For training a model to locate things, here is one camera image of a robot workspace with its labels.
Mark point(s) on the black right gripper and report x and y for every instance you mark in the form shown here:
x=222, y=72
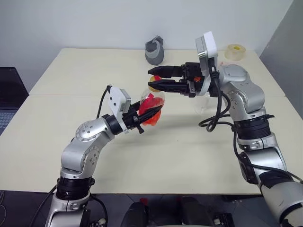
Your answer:
x=191, y=71

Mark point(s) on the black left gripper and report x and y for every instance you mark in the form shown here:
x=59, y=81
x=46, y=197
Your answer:
x=131, y=119

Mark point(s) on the clear bottle with red drink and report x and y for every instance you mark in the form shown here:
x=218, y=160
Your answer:
x=151, y=101

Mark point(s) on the yellow bottle cap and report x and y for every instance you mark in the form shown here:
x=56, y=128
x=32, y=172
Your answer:
x=154, y=78

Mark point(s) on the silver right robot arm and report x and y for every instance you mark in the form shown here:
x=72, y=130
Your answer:
x=246, y=94

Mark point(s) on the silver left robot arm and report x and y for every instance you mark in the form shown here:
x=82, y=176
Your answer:
x=82, y=151

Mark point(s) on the translucent yellow tape roll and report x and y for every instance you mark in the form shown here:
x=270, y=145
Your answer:
x=234, y=55

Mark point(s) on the small red item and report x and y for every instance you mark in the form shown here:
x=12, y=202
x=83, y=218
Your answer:
x=143, y=201

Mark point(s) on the dark rounded shape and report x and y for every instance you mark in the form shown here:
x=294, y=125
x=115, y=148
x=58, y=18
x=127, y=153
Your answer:
x=136, y=215

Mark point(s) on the black laptop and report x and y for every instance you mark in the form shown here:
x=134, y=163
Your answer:
x=9, y=89

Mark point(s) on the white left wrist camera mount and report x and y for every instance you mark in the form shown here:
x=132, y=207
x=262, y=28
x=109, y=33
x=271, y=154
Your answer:
x=116, y=97

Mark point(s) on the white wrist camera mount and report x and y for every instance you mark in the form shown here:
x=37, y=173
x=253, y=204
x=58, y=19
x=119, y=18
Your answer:
x=116, y=97
x=209, y=42

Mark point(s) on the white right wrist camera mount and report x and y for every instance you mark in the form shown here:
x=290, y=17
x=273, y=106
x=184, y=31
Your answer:
x=209, y=42

